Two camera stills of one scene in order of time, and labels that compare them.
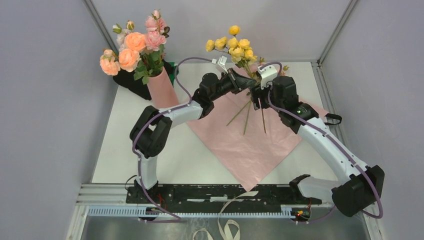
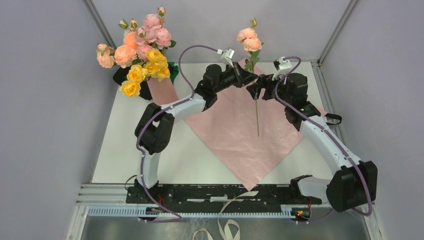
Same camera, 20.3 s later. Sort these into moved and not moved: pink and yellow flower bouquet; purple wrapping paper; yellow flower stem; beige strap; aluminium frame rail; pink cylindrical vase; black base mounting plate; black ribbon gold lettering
Moved: yellow flower stem; pink and yellow flower bouquet
Not moved: purple wrapping paper; black ribbon gold lettering; pink cylindrical vase; beige strap; black base mounting plate; aluminium frame rail
